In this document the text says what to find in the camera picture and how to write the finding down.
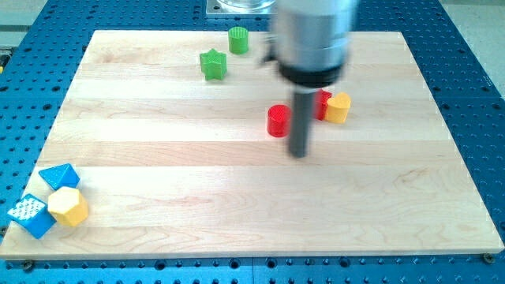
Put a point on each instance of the green cylinder block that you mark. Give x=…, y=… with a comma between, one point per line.
x=238, y=40

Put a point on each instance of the blue triangle block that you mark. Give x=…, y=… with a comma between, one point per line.
x=60, y=176

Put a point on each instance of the red block behind rod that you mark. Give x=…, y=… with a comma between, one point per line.
x=320, y=107

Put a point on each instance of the left board clamp screw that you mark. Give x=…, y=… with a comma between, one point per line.
x=28, y=265

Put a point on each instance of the light wooden board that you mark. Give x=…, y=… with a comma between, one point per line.
x=176, y=166

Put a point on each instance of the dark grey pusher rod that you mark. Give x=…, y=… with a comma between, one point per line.
x=302, y=103

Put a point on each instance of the green star block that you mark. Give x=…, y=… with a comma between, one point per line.
x=213, y=65

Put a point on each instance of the yellow hexagon block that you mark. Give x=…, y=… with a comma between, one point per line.
x=68, y=206

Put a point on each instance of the blue cube block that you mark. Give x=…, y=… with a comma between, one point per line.
x=32, y=214

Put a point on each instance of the yellow heart block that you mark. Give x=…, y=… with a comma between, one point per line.
x=337, y=108

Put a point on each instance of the red cylinder block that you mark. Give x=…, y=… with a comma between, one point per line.
x=278, y=120

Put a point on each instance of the board clamp screw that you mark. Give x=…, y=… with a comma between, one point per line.
x=488, y=258
x=28, y=265

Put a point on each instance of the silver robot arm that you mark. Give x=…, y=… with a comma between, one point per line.
x=310, y=44

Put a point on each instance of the right board clamp screw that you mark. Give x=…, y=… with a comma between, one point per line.
x=488, y=258

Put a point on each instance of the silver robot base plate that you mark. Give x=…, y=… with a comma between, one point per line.
x=240, y=7

